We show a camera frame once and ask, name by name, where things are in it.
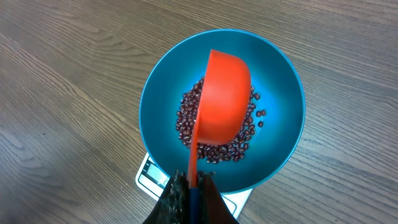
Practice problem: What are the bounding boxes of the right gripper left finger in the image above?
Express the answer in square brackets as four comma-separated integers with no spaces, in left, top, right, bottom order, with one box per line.
[143,170,189,224]

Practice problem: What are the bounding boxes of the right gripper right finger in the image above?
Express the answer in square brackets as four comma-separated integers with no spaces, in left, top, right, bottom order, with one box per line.
[198,171,239,224]

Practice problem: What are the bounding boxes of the red measuring scoop blue handle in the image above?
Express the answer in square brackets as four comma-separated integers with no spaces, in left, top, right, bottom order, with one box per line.
[187,49,251,223]

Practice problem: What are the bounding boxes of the white digital kitchen scale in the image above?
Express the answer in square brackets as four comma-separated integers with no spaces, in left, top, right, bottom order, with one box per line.
[135,153,252,219]

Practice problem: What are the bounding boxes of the red beans in bowl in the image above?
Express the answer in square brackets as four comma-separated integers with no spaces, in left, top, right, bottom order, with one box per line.
[175,78,266,164]

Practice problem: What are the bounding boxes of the blue bowl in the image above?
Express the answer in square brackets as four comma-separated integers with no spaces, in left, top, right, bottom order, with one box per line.
[139,29,305,194]

